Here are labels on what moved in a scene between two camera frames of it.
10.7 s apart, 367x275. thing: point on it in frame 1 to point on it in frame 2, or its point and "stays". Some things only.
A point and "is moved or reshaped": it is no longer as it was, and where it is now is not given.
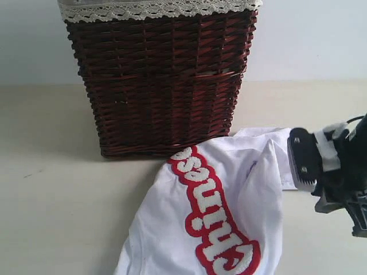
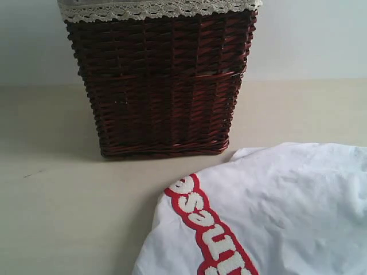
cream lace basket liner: (75, 11) stays
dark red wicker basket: (156, 86) stays
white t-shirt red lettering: (217, 208) is moved or reshaped
